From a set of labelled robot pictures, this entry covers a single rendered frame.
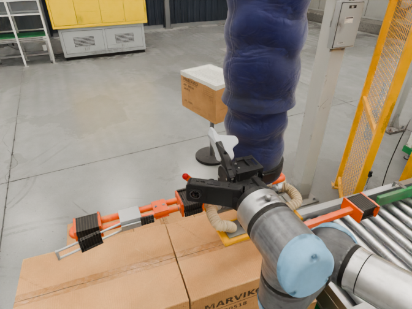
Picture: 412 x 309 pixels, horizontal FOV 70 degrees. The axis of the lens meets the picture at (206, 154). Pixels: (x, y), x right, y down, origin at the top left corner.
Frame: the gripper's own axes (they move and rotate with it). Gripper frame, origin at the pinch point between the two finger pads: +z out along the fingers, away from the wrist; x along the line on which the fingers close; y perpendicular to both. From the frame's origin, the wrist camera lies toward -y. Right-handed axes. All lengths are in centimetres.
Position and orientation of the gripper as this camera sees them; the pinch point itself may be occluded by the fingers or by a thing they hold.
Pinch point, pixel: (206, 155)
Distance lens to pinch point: 71.7
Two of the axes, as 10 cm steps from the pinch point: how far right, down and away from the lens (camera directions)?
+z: -3.7, -5.0, 7.8
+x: 0.0, -8.4, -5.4
